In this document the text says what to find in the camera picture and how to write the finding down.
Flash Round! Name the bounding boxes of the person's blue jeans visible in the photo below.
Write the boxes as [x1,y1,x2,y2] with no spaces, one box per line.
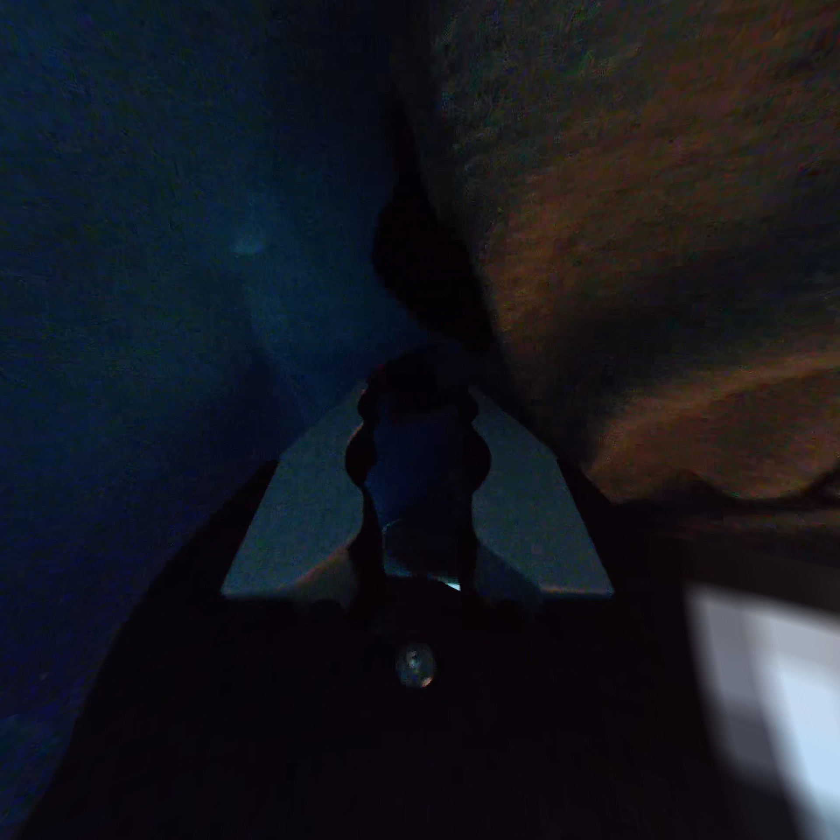
[0,0,431,729]

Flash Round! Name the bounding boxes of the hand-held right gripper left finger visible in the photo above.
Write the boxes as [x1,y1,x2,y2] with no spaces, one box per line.
[220,384,369,603]

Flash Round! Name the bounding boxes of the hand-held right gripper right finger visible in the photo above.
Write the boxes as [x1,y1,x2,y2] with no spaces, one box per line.
[469,386,616,602]

